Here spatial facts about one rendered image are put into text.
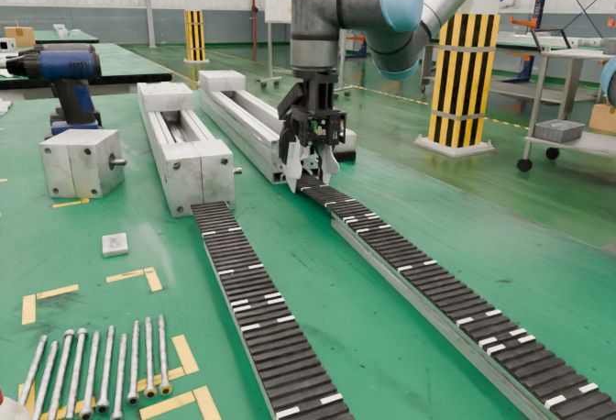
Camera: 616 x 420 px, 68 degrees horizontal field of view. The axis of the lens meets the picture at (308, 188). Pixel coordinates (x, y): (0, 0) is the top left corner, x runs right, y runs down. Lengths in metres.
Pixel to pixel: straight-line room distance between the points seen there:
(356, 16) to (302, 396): 0.50
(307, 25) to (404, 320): 0.43
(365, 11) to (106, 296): 0.49
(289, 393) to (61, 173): 0.60
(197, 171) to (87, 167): 0.20
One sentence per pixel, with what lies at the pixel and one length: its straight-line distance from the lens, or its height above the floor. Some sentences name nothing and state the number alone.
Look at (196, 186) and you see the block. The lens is 0.72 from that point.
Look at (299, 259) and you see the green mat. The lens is 0.60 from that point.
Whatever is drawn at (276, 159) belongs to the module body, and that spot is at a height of 0.83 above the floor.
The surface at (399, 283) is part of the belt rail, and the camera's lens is 0.54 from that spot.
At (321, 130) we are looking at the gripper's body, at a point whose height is 0.91.
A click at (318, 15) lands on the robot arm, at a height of 1.08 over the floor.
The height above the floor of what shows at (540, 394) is 0.81.
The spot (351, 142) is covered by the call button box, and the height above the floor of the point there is 0.82.
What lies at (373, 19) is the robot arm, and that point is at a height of 1.07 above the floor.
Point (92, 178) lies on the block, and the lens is 0.84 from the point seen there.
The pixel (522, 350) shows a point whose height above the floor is 0.81.
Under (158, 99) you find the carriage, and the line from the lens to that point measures 1.10.
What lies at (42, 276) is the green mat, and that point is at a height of 0.78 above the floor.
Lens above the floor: 1.08
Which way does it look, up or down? 21 degrees down
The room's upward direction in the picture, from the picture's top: 1 degrees clockwise
